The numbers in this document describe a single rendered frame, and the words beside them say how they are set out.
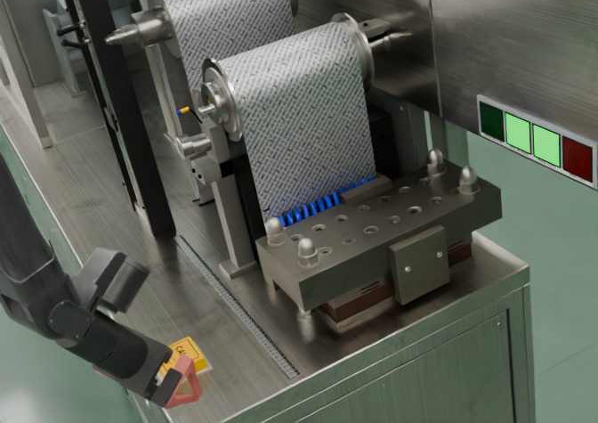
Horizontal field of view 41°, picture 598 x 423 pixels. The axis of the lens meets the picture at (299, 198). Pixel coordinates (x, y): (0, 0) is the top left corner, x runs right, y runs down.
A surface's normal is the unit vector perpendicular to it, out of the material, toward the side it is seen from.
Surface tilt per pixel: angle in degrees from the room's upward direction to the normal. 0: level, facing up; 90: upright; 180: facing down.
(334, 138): 90
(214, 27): 92
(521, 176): 0
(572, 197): 0
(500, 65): 90
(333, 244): 0
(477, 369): 90
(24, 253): 82
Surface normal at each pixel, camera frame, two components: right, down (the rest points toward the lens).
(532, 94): -0.87, 0.37
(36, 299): 0.76, 0.19
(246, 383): -0.18, -0.85
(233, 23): 0.47, 0.39
